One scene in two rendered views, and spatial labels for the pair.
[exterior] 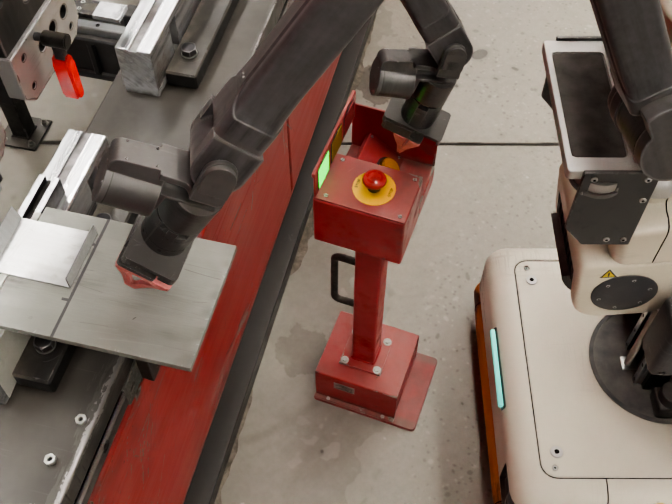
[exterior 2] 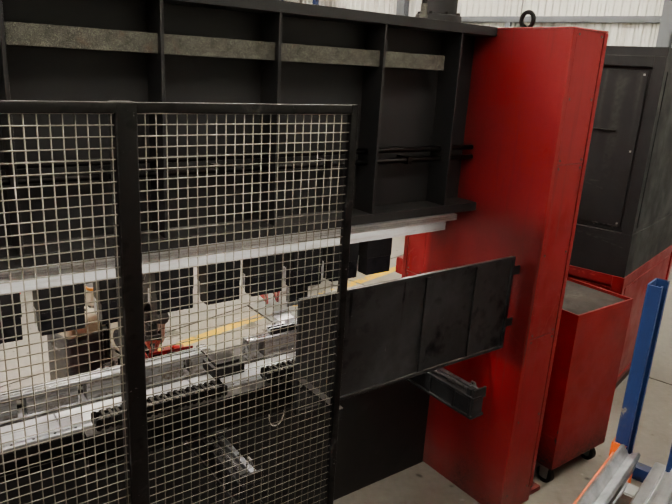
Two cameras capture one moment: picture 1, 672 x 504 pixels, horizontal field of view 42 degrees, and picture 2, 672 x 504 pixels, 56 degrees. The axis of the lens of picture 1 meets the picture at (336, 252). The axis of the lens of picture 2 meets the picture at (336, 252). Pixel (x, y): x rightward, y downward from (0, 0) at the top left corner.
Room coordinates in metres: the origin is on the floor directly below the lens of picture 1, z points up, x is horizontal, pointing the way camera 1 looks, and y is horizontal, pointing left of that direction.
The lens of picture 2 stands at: (2.54, 2.18, 2.10)
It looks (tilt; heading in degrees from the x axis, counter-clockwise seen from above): 17 degrees down; 219
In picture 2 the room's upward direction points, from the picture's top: 3 degrees clockwise
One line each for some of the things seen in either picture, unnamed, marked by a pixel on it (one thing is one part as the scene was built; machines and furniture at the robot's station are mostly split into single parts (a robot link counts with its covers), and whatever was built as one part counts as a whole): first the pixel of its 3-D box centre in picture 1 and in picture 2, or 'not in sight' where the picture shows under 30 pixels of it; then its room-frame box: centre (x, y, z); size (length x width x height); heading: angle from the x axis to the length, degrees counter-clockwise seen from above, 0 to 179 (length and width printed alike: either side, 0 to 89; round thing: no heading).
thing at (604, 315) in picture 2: not in sight; (550, 374); (-0.75, 1.12, 0.50); 0.50 x 0.50 x 1.00; 76
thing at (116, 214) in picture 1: (79, 288); not in sight; (0.65, 0.35, 0.89); 0.30 x 0.05 x 0.03; 166
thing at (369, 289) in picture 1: (370, 289); not in sight; (0.96, -0.07, 0.39); 0.05 x 0.05 x 0.54; 70
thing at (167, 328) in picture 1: (114, 284); (278, 311); (0.59, 0.28, 1.00); 0.26 x 0.18 x 0.01; 76
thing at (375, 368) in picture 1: (366, 351); not in sight; (0.96, -0.07, 0.13); 0.10 x 0.10 x 0.01; 70
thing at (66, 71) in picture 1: (60, 65); not in sight; (0.76, 0.32, 1.20); 0.04 x 0.02 x 0.10; 76
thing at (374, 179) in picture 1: (374, 183); not in sight; (0.91, -0.06, 0.79); 0.04 x 0.04 x 0.04
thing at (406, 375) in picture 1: (377, 368); not in sight; (0.95, -0.10, 0.06); 0.25 x 0.20 x 0.12; 70
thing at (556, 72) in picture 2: not in sight; (477, 269); (-0.28, 0.82, 1.15); 0.85 x 0.25 x 2.30; 76
